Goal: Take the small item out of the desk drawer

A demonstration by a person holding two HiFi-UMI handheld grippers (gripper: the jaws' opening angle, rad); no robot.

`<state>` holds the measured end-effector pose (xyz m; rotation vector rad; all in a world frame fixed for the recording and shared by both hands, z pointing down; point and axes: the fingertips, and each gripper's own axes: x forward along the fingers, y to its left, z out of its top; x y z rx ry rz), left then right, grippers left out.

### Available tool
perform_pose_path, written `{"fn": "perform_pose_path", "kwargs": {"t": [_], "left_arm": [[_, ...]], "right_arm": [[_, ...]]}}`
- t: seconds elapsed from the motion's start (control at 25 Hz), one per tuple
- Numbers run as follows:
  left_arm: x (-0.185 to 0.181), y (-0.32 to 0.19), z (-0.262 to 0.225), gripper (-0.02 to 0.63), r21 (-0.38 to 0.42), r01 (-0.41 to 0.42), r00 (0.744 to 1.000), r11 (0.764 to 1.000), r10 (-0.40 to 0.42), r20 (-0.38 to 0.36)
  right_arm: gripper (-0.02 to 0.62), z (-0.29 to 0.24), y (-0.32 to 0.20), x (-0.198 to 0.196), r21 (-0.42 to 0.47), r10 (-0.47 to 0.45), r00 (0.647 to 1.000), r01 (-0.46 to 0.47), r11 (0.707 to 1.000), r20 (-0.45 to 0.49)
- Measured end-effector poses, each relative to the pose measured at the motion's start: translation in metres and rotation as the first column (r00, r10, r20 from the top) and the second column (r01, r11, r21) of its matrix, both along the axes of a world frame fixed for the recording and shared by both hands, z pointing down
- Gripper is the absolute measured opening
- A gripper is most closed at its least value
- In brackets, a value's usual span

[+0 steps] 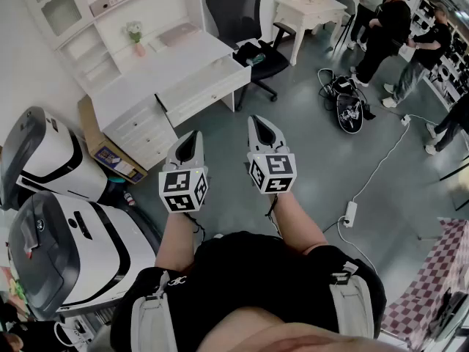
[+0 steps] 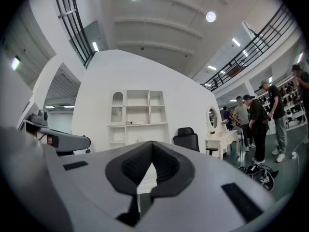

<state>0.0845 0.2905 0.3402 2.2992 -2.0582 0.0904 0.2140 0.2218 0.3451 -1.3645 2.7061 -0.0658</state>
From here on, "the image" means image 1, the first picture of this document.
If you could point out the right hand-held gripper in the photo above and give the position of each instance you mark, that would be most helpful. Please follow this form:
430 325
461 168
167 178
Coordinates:
273 171

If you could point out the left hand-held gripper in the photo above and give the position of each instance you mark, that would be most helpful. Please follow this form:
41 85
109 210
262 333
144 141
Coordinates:
183 189

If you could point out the person's left forearm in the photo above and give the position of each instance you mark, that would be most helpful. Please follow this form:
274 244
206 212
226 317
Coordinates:
172 240

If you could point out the person's right forearm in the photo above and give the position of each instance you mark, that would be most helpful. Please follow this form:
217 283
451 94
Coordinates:
297 226

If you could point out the green bottle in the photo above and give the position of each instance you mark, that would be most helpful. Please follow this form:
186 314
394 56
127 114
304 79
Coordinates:
256 59

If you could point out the small red and white can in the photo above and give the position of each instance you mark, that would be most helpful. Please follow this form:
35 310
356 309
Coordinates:
129 199

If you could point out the black cloth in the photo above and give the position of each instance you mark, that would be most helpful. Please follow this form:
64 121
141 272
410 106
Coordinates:
249 51

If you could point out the white desk with hutch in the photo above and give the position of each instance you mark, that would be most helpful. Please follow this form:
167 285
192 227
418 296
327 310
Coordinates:
139 72

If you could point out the cardboard box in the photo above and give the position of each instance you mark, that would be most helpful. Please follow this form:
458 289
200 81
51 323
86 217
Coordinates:
95 138

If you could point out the white pad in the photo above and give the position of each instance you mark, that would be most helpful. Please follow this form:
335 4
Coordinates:
155 45

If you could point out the pink vase with white flowers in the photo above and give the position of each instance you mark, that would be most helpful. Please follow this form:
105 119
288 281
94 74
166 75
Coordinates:
139 48

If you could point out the pink laptop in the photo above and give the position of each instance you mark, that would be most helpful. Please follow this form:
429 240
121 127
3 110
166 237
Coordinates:
181 34

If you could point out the white power strip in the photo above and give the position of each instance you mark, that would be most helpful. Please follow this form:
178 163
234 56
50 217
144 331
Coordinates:
350 213

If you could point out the black office chair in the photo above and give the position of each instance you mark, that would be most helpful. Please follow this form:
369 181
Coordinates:
234 9

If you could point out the white dressing table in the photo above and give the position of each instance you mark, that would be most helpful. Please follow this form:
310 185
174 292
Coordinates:
311 7

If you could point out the white and black machine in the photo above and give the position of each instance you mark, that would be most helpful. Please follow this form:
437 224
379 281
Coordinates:
51 152
102 255

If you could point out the person's black shirt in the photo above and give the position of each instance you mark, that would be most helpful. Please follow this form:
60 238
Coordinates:
256 277

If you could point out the grey chair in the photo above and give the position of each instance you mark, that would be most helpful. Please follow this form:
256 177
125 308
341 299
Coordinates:
346 4

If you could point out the grey file binder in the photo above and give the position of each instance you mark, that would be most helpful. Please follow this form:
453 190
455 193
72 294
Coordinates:
113 0

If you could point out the person's bare neck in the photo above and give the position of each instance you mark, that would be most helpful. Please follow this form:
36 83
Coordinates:
275 332

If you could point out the white storage shelving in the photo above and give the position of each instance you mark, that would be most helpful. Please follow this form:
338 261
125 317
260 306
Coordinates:
458 50

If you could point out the pink checkered cloth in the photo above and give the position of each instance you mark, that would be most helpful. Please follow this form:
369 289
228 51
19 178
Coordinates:
439 270

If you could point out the black device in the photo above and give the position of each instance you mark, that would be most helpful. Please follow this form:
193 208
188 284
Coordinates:
450 314

